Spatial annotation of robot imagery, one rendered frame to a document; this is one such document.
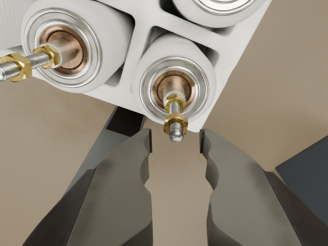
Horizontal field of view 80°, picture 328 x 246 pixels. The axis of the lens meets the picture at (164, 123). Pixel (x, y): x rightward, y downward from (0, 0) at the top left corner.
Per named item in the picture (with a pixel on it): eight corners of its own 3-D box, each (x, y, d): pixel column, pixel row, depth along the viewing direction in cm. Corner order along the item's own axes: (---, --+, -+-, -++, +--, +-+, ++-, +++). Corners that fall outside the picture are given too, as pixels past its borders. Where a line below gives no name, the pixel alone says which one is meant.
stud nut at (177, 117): (158, 122, 15) (158, 128, 15) (173, 107, 15) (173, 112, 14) (177, 136, 16) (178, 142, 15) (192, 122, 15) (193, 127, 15)
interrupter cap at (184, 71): (125, 85, 22) (124, 87, 21) (180, 38, 19) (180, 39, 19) (168, 131, 24) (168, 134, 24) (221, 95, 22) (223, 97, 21)
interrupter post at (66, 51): (82, 49, 20) (68, 55, 17) (70, 67, 21) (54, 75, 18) (61, 31, 19) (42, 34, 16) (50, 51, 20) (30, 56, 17)
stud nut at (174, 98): (160, 103, 19) (160, 107, 18) (172, 90, 18) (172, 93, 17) (176, 115, 19) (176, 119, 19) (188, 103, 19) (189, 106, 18)
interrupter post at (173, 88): (158, 89, 22) (156, 100, 19) (175, 75, 21) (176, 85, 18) (172, 104, 23) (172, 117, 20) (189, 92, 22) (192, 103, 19)
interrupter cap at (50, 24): (118, 48, 20) (116, 49, 19) (79, 99, 23) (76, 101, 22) (49, -13, 18) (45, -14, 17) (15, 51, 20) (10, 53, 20)
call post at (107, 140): (149, 105, 50) (124, 214, 22) (140, 127, 53) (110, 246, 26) (121, 95, 49) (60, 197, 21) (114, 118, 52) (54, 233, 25)
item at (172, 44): (136, 55, 37) (112, 84, 21) (176, 18, 34) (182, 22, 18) (168, 92, 41) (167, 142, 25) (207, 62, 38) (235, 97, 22)
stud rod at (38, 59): (65, 52, 19) (7, 73, 12) (60, 60, 19) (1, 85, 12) (55, 45, 18) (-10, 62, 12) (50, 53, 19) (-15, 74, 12)
